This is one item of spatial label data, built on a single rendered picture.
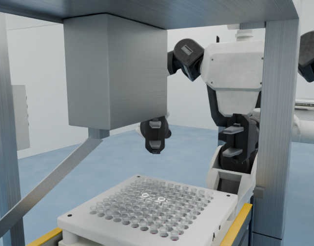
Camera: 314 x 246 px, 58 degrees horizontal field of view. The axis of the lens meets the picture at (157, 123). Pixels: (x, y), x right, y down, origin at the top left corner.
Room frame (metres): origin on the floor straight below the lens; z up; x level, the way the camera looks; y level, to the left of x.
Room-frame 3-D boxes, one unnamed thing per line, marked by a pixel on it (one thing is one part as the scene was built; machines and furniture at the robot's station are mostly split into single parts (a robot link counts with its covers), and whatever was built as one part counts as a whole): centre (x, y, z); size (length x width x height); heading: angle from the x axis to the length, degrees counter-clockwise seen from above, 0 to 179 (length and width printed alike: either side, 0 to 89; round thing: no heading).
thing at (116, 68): (0.62, 0.07, 1.14); 0.22 x 0.11 x 0.20; 150
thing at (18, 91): (1.15, 0.61, 0.97); 0.17 x 0.06 x 0.26; 60
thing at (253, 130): (0.73, -0.24, 0.98); 0.12 x 0.10 x 0.13; 142
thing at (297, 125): (0.83, -0.35, 0.99); 0.13 x 0.07 x 0.09; 69
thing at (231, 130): (0.67, -0.18, 1.01); 0.06 x 0.03 x 0.02; 142
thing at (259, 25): (0.59, -0.19, 1.25); 0.05 x 0.01 x 0.04; 60
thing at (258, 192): (0.57, -0.22, 0.89); 0.02 x 0.01 x 0.02; 60
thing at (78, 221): (0.49, 0.00, 0.89); 0.25 x 0.24 x 0.02; 60
